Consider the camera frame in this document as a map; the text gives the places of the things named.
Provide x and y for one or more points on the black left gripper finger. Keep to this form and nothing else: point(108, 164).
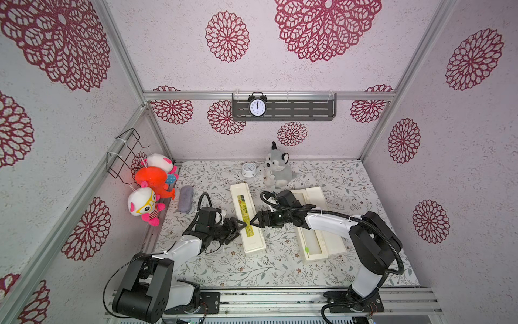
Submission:
point(231, 237)
point(237, 225)

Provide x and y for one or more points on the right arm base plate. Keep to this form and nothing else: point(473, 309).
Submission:
point(348, 301)

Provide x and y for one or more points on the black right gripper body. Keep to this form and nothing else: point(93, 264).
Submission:
point(269, 219)

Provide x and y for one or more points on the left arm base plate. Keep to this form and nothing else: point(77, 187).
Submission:
point(206, 303)

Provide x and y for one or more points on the floral table mat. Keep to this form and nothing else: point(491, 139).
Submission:
point(347, 189)

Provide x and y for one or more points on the grey plush wolf toy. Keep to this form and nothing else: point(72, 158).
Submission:
point(278, 172)

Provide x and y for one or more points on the small white round clock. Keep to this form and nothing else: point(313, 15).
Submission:
point(249, 170)

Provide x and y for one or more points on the cream wrap dispenser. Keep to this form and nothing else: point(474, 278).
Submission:
point(252, 237)
point(334, 243)

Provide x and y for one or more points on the black wire wall basket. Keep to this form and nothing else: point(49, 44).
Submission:
point(118, 160)

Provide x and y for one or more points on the white plush toy yellow glasses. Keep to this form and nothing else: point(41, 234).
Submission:
point(144, 203)

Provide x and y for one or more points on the cream dispenser bottom tray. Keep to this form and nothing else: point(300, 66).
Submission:
point(312, 245)

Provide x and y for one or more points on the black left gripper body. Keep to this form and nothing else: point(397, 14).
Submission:
point(220, 232)

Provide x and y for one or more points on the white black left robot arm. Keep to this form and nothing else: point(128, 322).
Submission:
point(148, 289)

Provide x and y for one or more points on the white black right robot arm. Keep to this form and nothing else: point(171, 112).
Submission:
point(376, 246)

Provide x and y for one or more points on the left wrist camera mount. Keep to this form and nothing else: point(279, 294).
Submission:
point(210, 216)

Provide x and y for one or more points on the white pink plush toy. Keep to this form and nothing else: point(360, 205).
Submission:
point(160, 161)

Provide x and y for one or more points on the black alarm clock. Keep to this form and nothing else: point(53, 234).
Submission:
point(257, 104)

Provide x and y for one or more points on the red orange plush toy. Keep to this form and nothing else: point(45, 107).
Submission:
point(154, 178)

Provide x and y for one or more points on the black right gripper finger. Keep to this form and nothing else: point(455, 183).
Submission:
point(259, 224)
point(260, 216)

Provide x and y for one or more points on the grey wall shelf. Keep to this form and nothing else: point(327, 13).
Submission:
point(313, 110)

